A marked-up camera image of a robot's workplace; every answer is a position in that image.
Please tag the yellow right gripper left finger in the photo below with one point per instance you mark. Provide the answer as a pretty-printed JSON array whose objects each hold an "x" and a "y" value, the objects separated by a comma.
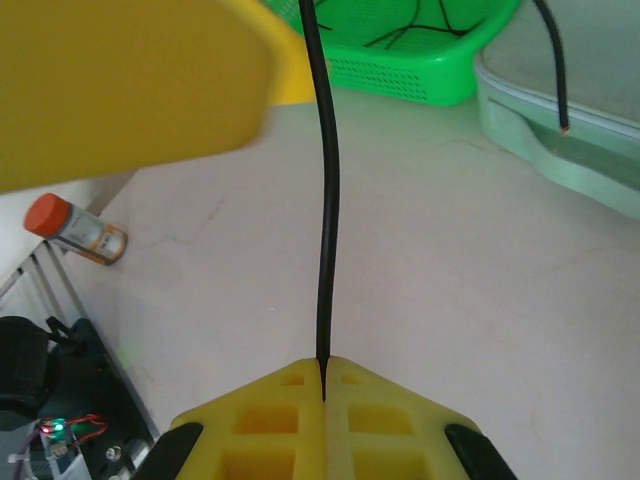
[{"x": 265, "y": 430}]

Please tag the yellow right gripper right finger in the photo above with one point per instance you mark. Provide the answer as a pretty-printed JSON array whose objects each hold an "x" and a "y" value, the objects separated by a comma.
[{"x": 380, "y": 430}]

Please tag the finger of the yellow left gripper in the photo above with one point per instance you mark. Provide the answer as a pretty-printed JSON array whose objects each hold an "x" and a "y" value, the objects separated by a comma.
[
  {"x": 125, "y": 85},
  {"x": 299, "y": 82}
]

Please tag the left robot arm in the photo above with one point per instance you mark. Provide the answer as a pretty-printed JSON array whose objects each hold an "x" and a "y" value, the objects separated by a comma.
[{"x": 20, "y": 375}]

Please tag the green plastic mesh basket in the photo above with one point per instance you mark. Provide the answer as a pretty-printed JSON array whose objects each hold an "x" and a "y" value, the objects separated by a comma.
[{"x": 400, "y": 75}]

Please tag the orange capped bottle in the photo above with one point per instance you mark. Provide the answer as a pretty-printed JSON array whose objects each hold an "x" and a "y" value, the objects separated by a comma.
[{"x": 75, "y": 230}]

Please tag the mint green zip case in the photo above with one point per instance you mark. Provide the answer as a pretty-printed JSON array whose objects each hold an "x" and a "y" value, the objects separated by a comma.
[{"x": 575, "y": 165}]

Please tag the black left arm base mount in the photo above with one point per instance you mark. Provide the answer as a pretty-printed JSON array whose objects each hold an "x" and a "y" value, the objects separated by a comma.
[{"x": 100, "y": 390}]

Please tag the aluminium frame rail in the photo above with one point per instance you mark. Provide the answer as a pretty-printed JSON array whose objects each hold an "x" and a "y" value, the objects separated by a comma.
[{"x": 50, "y": 280}]

